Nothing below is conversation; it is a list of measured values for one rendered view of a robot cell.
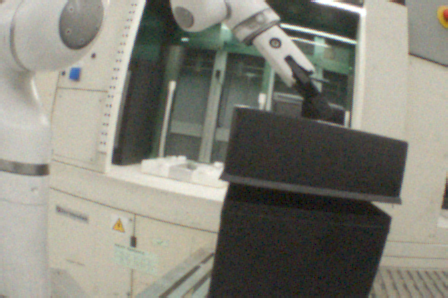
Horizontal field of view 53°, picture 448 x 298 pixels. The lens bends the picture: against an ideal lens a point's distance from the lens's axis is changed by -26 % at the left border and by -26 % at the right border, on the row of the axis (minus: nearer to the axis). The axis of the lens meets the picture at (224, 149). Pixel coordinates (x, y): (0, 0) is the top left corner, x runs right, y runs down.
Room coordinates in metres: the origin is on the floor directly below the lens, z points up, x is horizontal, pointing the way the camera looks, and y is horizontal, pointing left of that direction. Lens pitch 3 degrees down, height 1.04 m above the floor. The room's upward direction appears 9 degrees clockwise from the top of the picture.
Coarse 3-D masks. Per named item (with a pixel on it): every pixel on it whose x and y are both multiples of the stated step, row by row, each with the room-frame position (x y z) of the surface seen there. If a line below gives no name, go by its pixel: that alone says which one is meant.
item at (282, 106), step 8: (312, 80) 1.80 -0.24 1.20; (320, 80) 1.80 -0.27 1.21; (328, 80) 1.77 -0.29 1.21; (288, 96) 1.82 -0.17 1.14; (280, 104) 1.74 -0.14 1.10; (288, 104) 1.73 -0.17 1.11; (296, 104) 1.73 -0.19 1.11; (280, 112) 1.73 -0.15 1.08; (288, 112) 1.73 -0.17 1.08; (296, 112) 1.73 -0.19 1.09
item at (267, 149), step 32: (256, 128) 0.78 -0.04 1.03; (288, 128) 0.78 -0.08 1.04; (320, 128) 0.78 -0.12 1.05; (256, 160) 0.78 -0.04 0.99; (288, 160) 0.78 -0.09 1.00; (320, 160) 0.78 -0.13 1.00; (352, 160) 0.78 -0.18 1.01; (384, 160) 0.77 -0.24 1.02; (320, 192) 0.77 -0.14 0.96; (352, 192) 0.78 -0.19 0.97; (384, 192) 0.77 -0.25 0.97
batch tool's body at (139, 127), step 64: (128, 0) 1.29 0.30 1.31; (384, 0) 1.13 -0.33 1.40; (128, 64) 1.54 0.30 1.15; (320, 64) 1.70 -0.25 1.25; (384, 64) 1.13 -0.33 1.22; (64, 128) 1.31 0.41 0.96; (128, 128) 1.55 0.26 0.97; (384, 128) 1.12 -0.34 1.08; (64, 192) 1.31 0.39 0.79; (128, 192) 1.27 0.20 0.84; (192, 192) 1.29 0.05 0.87; (64, 256) 1.30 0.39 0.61
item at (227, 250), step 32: (256, 192) 1.06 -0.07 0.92; (288, 192) 1.05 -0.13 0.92; (224, 224) 0.79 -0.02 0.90; (256, 224) 0.78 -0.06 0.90; (288, 224) 0.78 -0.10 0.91; (320, 224) 0.78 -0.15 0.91; (352, 224) 0.78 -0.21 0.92; (384, 224) 0.78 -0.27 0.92; (224, 256) 0.79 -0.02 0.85; (256, 256) 0.78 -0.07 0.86; (288, 256) 0.78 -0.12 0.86; (320, 256) 0.78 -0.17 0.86; (352, 256) 0.78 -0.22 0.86; (224, 288) 0.79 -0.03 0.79; (256, 288) 0.78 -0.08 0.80; (288, 288) 0.78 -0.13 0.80; (320, 288) 0.78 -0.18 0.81; (352, 288) 0.78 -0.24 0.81
